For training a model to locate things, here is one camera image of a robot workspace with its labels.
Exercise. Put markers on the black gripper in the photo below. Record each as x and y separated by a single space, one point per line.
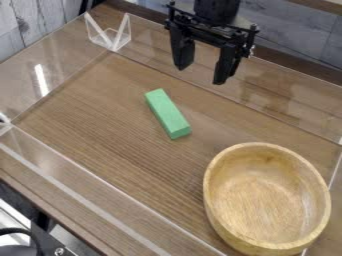
216 18

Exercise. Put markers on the green rectangular block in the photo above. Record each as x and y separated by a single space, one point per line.
168 114

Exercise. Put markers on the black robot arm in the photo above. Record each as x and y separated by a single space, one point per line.
198 36

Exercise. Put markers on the wooden bowl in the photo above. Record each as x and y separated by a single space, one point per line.
266 199

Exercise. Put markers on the clear acrylic corner bracket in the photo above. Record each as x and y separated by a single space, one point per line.
109 38

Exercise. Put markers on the clear acrylic tray wall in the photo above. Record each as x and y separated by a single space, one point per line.
87 154

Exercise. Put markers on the black metal table bracket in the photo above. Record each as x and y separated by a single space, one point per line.
51 246

